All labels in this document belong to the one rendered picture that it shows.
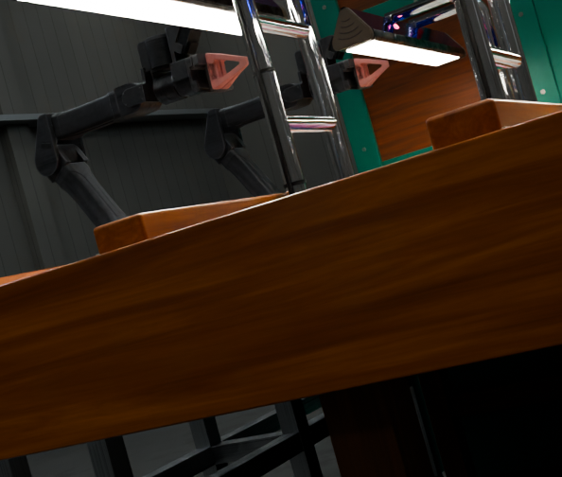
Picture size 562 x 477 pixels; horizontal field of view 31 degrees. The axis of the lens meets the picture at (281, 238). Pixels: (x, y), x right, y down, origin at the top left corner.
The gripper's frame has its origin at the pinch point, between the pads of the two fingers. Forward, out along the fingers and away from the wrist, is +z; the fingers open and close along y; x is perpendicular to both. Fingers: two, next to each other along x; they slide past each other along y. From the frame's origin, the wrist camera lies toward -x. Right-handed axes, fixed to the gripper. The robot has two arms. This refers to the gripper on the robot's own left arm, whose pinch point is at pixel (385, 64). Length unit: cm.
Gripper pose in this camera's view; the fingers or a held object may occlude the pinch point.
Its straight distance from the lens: 242.2
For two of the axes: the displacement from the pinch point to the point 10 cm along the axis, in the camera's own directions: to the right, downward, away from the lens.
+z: 8.2, -2.1, -5.4
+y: 5.2, -1.2, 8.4
